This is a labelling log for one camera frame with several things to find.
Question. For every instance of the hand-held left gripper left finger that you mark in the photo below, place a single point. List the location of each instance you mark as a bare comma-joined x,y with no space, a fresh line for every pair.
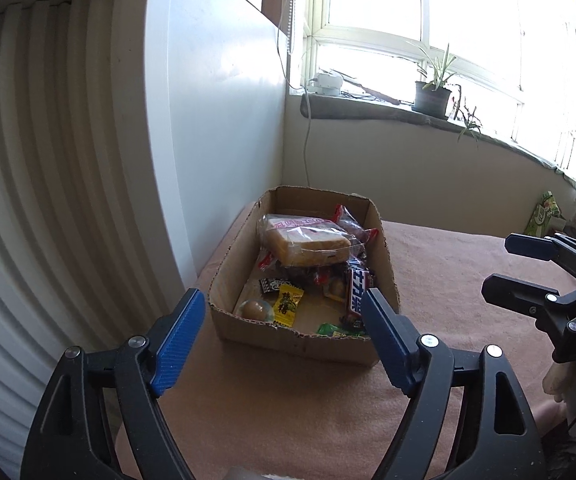
180,340

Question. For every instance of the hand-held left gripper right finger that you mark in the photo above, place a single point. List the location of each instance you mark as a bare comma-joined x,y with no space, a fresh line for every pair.
385,340

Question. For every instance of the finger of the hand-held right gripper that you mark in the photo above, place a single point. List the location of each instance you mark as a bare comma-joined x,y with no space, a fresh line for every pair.
508,290
528,246

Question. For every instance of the black chocolate bar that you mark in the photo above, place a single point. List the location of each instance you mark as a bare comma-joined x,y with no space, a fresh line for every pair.
353,322

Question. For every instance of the small green candy packet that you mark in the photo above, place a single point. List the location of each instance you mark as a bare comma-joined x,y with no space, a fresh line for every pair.
330,330

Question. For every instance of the brown chocolate bar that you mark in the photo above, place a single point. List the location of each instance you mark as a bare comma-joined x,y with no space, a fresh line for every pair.
358,290

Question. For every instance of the round pastry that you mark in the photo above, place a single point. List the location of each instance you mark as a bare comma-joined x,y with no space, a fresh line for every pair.
253,308

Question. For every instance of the brown cardboard box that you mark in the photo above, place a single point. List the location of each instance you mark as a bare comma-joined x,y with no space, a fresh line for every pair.
293,345

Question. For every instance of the yellow candy packet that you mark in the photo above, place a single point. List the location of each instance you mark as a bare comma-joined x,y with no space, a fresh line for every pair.
288,305

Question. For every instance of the small dark snack packet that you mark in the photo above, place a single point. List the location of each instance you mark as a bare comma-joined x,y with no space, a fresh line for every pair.
269,285

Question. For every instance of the red cake packet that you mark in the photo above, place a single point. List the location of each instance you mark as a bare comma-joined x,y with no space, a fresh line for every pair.
355,230

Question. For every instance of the sliced bread packet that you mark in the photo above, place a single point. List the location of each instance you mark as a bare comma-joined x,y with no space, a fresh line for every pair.
303,247

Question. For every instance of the person's right hand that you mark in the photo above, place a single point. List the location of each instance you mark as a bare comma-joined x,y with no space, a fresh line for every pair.
563,382

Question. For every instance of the green paper bag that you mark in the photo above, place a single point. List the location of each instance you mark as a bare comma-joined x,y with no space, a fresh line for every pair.
543,215

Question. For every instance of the potted spider plant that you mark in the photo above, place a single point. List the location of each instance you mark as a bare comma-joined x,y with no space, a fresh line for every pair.
432,100

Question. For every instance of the white wardrobe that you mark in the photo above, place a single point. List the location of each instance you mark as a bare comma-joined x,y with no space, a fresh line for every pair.
207,110

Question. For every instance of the white power box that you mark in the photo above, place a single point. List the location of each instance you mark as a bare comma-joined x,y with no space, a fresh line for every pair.
327,82

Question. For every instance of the white ribbed wall panel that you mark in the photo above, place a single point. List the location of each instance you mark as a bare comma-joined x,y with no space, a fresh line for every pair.
42,160

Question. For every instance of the white window frame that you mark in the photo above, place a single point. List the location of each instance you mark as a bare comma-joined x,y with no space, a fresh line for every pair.
368,35

